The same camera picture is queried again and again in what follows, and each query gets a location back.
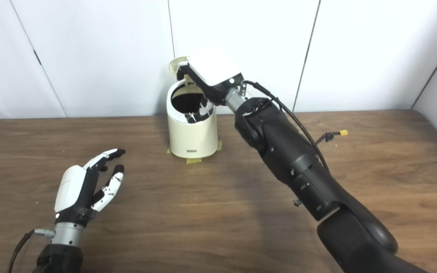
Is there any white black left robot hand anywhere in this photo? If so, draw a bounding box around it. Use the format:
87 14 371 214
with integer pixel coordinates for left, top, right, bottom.
53 148 126 228

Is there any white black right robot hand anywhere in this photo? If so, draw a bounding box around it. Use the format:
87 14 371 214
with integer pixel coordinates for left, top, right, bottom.
177 51 246 124

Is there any cream-colored lidded bin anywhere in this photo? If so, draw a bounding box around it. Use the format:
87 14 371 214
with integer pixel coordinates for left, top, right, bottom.
167 57 218 159

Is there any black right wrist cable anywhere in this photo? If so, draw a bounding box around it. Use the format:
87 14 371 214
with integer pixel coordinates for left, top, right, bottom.
239 80 331 173

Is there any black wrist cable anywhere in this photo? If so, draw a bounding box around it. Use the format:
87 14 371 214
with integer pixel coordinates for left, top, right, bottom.
7 228 57 273
239 80 331 173

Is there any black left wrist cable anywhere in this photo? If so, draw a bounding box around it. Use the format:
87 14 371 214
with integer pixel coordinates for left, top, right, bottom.
7 228 57 273

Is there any thin wire with yellow connector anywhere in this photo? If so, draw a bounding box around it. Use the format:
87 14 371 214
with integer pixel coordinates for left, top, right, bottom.
314 130 349 146

